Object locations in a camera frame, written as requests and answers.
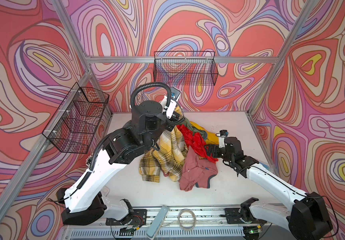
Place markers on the wall wire basket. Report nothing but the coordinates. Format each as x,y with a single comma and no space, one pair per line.
76,120
185,68

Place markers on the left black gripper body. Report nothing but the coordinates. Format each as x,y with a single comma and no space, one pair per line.
162,124

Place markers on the dusty pink shirt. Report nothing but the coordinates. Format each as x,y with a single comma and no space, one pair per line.
196,172

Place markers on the bright red cloth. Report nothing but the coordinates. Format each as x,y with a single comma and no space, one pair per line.
196,142

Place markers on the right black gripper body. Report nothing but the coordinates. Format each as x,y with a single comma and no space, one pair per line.
219,153

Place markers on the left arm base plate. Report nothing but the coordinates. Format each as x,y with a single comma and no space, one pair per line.
137,219

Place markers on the back wall wire basket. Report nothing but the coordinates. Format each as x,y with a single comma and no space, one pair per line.
185,68

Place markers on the cup of pens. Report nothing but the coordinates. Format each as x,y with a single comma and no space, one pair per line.
88,161

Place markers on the white power strip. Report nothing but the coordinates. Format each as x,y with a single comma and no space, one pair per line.
157,222

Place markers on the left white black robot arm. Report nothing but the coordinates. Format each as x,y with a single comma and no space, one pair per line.
83,201

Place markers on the left wall wire basket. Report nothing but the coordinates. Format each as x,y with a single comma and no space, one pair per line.
76,120

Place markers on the plain yellow cloth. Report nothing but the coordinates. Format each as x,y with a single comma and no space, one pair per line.
212,139

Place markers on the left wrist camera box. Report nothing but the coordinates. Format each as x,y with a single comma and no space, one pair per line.
169,106

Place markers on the grey green cloth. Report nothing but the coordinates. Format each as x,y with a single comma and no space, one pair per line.
195,128

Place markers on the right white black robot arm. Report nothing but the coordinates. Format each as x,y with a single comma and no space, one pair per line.
303,214

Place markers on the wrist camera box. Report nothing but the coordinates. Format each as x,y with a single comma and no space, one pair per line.
169,106
222,135

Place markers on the yellow grey plaid cloth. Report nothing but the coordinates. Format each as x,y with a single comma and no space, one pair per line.
168,161

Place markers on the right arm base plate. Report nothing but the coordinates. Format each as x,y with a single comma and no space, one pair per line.
234,216

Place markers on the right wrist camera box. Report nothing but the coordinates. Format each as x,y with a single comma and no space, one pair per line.
222,135

